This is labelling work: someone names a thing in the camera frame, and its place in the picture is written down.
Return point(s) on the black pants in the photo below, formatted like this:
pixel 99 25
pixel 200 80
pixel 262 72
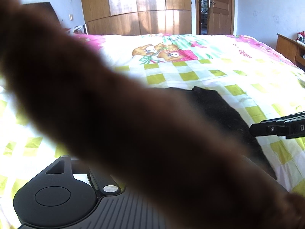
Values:
pixel 212 106

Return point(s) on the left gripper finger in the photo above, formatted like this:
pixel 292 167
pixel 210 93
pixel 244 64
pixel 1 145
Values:
pixel 63 194

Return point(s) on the wooden door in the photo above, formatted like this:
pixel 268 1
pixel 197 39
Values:
pixel 220 17

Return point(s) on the small toy figurines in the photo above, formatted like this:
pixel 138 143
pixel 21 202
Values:
pixel 301 36

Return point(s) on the dark wooden headboard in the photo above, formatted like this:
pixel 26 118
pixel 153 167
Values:
pixel 42 14

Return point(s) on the wooden tv cabinet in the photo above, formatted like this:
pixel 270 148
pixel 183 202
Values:
pixel 292 50

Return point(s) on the wooden wardrobe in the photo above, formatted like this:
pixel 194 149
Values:
pixel 137 17

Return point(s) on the white bag by headboard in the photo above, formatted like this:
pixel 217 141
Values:
pixel 80 29

